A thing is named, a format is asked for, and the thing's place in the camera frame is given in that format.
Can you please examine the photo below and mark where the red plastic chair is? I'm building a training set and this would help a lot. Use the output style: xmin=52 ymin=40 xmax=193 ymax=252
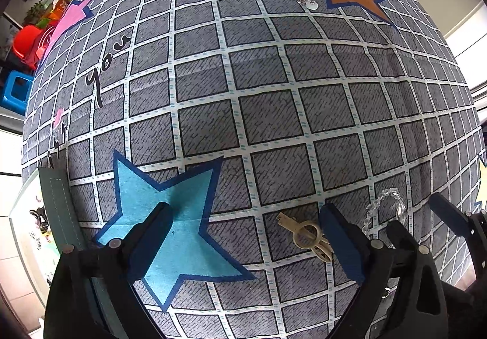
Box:
xmin=12 ymin=21 xmax=59 ymax=70

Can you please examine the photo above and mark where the beige wooden hair clip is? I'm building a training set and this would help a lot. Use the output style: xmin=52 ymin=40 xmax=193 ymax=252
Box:
xmin=277 ymin=213 xmax=334 ymax=263

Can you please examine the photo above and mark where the white jewelry tray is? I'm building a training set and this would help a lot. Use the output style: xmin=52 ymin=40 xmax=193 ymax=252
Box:
xmin=1 ymin=167 xmax=104 ymax=338

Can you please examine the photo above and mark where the clear crystal bead chain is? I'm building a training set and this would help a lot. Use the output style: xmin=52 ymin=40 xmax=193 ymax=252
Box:
xmin=361 ymin=187 xmax=408 ymax=235

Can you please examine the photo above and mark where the grey checked star tablecloth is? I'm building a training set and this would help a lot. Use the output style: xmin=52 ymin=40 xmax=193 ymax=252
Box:
xmin=22 ymin=0 xmax=485 ymax=338

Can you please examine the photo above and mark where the blue plastic stool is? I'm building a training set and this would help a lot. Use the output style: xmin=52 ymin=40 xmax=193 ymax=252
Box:
xmin=1 ymin=70 xmax=34 ymax=116

